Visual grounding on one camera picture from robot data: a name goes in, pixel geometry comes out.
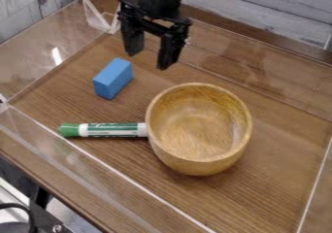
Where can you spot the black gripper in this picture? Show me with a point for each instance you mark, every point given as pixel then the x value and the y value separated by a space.
pixel 155 16

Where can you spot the blue foam block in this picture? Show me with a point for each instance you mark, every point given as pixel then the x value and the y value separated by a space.
pixel 114 78

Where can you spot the brown wooden bowl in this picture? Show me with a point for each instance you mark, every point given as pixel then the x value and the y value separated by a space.
pixel 199 127

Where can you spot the green white marker pen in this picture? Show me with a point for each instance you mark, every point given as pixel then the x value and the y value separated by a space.
pixel 103 130

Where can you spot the clear acrylic tray wall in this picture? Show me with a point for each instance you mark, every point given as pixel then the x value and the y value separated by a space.
pixel 276 191

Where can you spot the black table leg bracket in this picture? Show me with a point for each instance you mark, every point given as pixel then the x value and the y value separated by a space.
pixel 46 222

